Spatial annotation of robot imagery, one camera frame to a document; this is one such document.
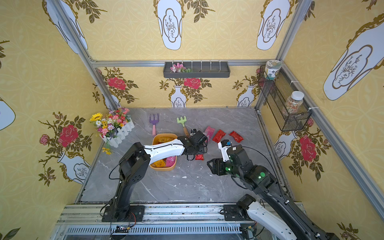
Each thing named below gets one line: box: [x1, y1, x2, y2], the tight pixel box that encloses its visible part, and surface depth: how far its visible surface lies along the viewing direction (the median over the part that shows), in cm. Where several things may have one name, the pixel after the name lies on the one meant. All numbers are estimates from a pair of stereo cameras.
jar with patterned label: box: [264, 59, 282, 80], surface depth 87 cm
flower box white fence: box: [89, 107, 135, 155], surface depth 94 cm
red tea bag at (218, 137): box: [212, 129, 226, 143], surface depth 103 cm
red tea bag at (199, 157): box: [195, 154, 204, 161], surface depth 94 cm
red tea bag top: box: [229, 130, 244, 143], surface depth 102 cm
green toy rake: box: [176, 116, 190, 138], surface depth 115 cm
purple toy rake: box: [149, 113, 160, 137], surface depth 116 cm
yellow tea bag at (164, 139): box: [158, 137, 175, 143], surface depth 97 cm
